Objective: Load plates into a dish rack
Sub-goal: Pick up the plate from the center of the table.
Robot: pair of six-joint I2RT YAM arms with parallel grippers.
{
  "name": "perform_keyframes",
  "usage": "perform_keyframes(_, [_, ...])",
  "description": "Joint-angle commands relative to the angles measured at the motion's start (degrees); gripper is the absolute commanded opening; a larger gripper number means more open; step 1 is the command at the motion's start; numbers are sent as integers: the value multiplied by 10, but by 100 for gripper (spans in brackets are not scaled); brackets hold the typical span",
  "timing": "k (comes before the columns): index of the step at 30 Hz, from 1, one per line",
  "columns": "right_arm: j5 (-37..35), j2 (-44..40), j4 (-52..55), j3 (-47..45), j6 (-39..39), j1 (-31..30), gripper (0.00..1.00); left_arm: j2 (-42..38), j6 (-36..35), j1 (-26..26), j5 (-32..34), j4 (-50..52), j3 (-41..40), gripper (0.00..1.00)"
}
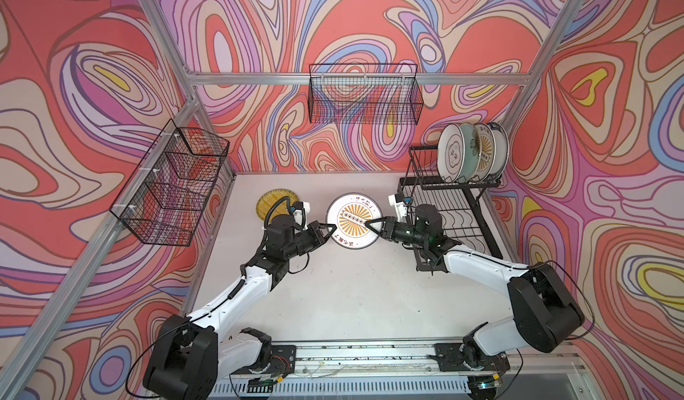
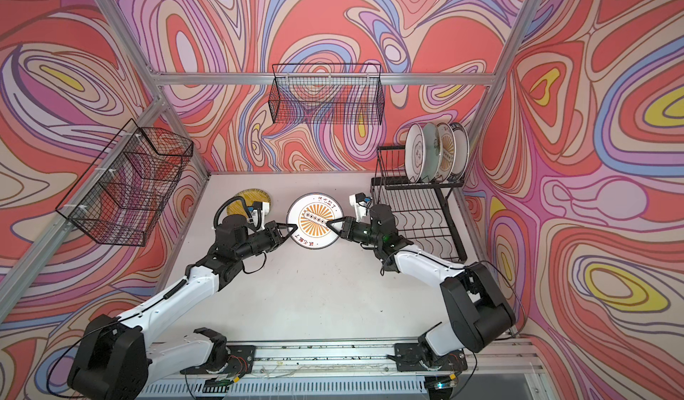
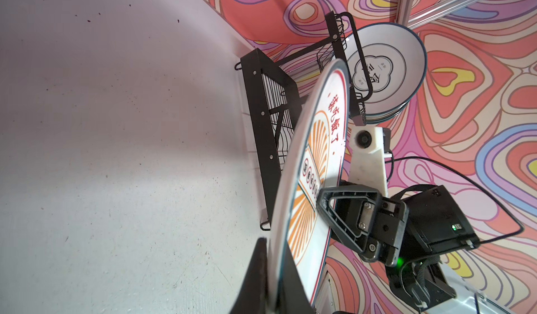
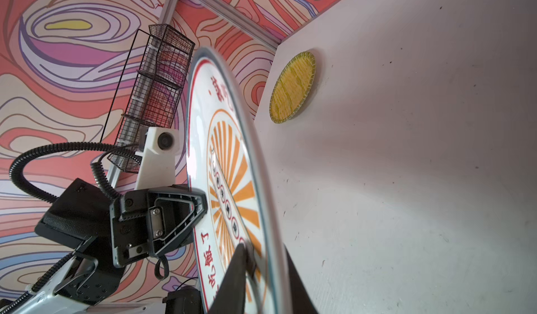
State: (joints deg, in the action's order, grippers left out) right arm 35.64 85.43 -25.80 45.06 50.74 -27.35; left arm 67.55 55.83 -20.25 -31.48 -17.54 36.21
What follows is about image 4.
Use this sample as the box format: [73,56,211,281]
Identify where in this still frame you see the yellow green woven tray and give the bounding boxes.
[268,51,316,124]

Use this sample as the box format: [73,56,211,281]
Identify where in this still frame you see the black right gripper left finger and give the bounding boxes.
[208,244,248,314]

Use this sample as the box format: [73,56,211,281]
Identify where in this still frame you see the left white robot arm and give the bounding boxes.
[1,175,198,304]

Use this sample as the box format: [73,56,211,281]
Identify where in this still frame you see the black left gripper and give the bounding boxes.
[110,187,208,268]

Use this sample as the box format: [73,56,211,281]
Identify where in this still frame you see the black wire basket left wall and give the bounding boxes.
[99,23,197,174]

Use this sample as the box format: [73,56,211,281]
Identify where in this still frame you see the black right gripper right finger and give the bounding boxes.
[285,249,318,314]

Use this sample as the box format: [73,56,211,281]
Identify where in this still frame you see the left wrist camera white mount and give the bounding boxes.
[134,126,184,190]

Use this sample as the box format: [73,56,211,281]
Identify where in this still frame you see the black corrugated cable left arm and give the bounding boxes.
[8,141,143,203]

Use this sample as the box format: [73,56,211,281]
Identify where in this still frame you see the small orange sunburst plate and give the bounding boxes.
[186,48,292,313]

